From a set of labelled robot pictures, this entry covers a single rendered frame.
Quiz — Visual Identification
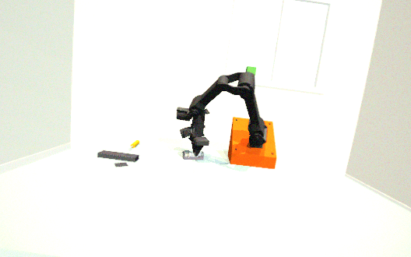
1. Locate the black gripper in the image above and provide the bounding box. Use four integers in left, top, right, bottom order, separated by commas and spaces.
188, 122, 209, 156

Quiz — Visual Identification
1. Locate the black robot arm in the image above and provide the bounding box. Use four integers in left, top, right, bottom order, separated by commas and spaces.
176, 72, 268, 149

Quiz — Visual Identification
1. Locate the yellow-handled screwdriver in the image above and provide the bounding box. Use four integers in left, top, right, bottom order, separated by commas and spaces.
129, 140, 139, 150

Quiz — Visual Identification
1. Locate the dark grey rectangular bar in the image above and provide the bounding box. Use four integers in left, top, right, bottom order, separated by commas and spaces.
97, 150, 139, 163

